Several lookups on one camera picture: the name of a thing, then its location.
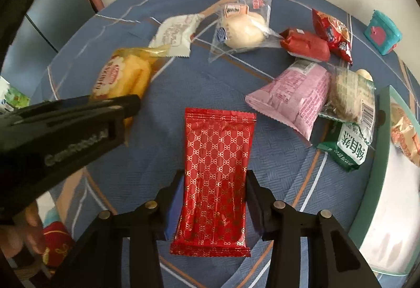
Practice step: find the light green box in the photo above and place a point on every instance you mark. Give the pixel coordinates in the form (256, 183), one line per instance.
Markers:
(370, 192)

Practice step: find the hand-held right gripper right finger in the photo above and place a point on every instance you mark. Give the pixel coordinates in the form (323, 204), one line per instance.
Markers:
(255, 209)

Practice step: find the clear green-label cake packet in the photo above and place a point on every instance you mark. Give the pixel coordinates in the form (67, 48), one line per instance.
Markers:
(347, 94)

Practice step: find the green snack packet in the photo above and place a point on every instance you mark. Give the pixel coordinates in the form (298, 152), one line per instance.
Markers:
(344, 150)

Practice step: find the blue plaid tablecloth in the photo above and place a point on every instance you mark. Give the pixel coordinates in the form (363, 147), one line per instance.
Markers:
(137, 176)

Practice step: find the red embroidered pouch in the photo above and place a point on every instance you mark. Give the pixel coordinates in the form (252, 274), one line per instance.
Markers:
(57, 242)

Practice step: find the person's left hand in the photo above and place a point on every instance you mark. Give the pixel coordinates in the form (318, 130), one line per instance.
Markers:
(29, 225)

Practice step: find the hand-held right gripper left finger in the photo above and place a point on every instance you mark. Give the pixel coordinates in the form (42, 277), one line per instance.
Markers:
(175, 209)

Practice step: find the pink snack packet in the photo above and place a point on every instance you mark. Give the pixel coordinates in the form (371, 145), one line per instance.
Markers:
(292, 94)

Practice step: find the yellow cake packet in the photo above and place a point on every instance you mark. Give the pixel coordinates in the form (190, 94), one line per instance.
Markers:
(131, 74)

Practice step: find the orange white snack packet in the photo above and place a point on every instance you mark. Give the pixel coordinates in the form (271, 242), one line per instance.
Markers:
(407, 137)

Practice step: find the white jelly cup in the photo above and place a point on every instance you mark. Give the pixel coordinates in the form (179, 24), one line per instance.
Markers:
(364, 74)

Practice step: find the teal toy box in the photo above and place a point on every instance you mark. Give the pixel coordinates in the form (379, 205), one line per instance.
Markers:
(382, 31)

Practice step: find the red gold-patterned snack packet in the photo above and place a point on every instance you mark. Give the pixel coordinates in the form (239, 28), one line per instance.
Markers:
(216, 160)

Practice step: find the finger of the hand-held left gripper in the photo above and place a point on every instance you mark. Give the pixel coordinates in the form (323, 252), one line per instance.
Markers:
(121, 105)

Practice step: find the red printed snack bag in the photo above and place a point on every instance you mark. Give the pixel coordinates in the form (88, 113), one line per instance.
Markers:
(331, 30)

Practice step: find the green white carton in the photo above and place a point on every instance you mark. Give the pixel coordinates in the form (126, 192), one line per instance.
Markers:
(13, 97)

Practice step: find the clear white bun packet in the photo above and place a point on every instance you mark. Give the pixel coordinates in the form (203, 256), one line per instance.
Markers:
(241, 31)

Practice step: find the red brick-shaped snack packet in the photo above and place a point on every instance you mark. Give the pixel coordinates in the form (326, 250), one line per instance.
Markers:
(305, 45)

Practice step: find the grey cabinet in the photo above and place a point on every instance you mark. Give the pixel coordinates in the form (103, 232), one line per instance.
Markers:
(55, 18)

